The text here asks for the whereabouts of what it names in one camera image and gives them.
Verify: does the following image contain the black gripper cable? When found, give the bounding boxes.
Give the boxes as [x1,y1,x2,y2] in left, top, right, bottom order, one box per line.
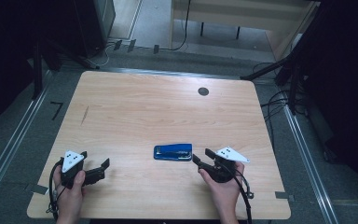
[223,161,255,224]
[46,159,65,222]

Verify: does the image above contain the black cabinet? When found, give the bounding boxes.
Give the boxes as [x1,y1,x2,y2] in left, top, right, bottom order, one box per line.
[74,0,117,59]

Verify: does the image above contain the black metal stand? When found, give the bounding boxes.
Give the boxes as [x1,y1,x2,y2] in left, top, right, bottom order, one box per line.
[31,36,101,101]
[240,46,307,117]

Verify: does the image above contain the white floor cable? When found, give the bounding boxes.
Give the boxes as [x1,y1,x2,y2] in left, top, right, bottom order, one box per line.
[86,42,112,68]

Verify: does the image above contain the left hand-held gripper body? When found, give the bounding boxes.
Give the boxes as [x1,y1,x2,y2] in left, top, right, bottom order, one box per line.
[59,150,87,189]

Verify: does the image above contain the grey tape piece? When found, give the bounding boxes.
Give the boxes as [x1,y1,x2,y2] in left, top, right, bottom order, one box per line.
[24,183,50,196]
[274,190,296,203]

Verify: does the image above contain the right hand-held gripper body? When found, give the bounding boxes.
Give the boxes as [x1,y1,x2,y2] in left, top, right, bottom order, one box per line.
[209,147,251,184]

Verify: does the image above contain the light wooden bench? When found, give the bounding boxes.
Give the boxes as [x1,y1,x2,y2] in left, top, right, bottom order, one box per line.
[169,0,321,62]

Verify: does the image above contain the metal floor rail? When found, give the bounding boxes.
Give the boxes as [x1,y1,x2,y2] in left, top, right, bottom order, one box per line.
[282,104,340,224]
[0,70,54,217]

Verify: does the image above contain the person's left hand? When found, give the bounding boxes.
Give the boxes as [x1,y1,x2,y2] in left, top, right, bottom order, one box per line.
[53,169,87,217]

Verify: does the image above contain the black hanging cable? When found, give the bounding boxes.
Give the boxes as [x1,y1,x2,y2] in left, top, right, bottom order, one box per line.
[158,0,192,52]

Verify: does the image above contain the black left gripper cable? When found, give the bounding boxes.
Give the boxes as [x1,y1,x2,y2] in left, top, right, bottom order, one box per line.
[46,159,65,222]

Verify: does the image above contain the blue stapler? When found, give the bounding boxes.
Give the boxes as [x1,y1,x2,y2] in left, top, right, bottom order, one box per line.
[153,143,194,162]

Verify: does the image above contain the black floor cables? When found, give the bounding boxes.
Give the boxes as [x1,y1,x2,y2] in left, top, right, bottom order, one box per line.
[252,61,309,151]

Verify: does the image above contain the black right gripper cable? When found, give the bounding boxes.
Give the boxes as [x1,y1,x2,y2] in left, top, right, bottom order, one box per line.
[223,161,255,224]

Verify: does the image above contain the person's right hand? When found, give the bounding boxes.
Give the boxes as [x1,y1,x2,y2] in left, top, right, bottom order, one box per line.
[199,161,246,215]

